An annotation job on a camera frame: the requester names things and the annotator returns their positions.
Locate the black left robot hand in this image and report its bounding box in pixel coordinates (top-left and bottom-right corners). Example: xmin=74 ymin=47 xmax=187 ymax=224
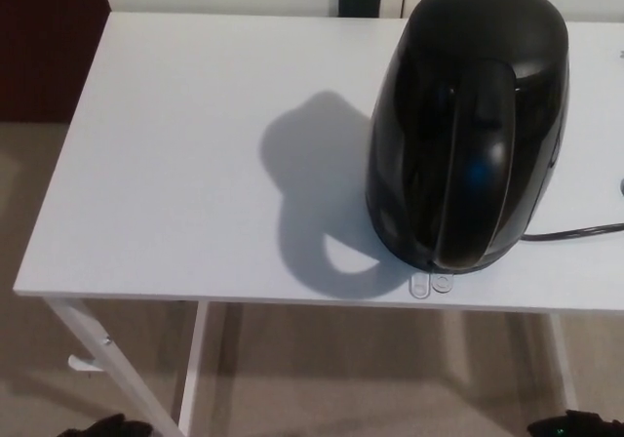
xmin=56 ymin=413 xmax=152 ymax=437

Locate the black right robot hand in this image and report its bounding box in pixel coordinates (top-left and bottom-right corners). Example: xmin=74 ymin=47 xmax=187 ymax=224
xmin=528 ymin=410 xmax=624 ymax=437

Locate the clear elongated button tab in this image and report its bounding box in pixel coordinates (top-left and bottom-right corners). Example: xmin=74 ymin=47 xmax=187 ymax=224
xmin=408 ymin=273 xmax=433 ymax=299

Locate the white hook on table leg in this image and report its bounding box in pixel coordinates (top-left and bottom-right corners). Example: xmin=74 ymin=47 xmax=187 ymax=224
xmin=67 ymin=353 xmax=105 ymax=374

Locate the white table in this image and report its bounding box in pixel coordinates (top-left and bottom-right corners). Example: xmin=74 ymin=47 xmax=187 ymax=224
xmin=13 ymin=11 xmax=624 ymax=437

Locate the black electric kettle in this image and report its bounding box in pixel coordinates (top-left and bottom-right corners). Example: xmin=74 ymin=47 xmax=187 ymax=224
xmin=364 ymin=0 xmax=570 ymax=274

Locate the black kettle power cable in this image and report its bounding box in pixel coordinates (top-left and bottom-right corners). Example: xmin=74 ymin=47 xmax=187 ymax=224
xmin=521 ymin=221 xmax=624 ymax=242

